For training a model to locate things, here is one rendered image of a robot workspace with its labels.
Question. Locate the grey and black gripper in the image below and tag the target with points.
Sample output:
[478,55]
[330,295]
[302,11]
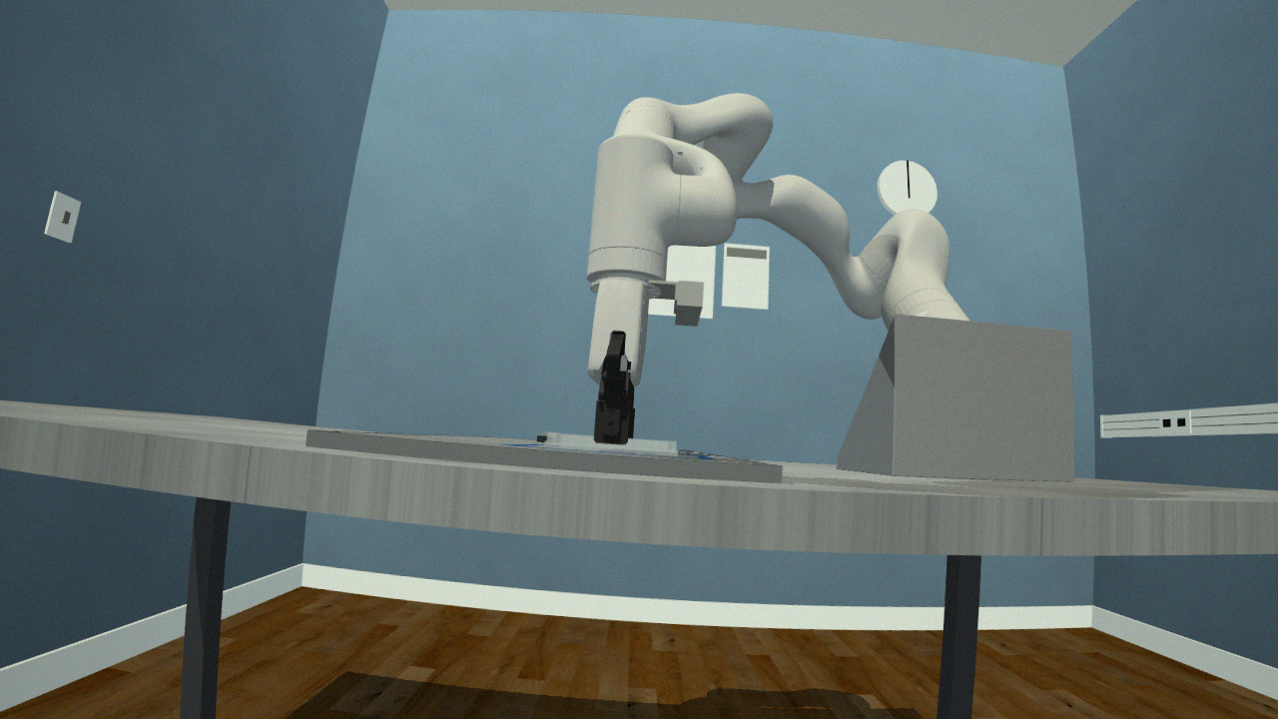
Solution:
[618,343]

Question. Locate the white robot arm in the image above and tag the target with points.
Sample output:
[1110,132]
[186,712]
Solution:
[641,180]

